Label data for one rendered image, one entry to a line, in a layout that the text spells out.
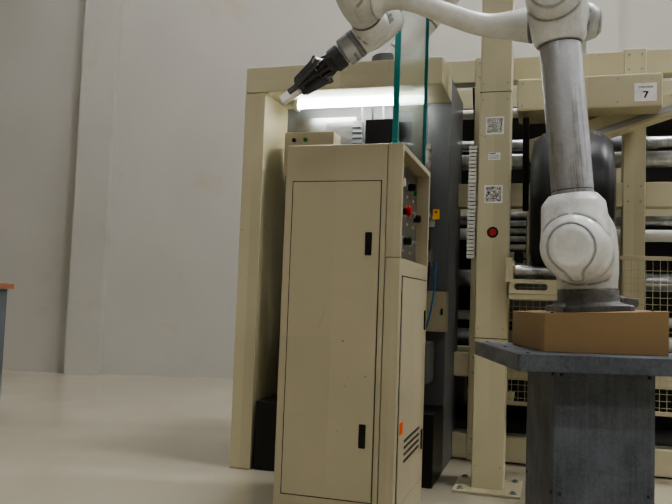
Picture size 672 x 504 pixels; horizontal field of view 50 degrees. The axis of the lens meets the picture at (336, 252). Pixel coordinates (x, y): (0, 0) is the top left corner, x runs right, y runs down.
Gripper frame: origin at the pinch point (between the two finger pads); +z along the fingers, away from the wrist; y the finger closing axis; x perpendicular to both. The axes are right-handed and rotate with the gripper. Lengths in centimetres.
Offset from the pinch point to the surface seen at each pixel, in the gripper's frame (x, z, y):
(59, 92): 402, 206, 262
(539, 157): -22, -60, 92
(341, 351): -63, 35, 40
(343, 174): -18.2, 2.0, 26.0
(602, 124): -3, -98, 142
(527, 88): 23, -80, 120
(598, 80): 8, -105, 124
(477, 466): -100, 32, 134
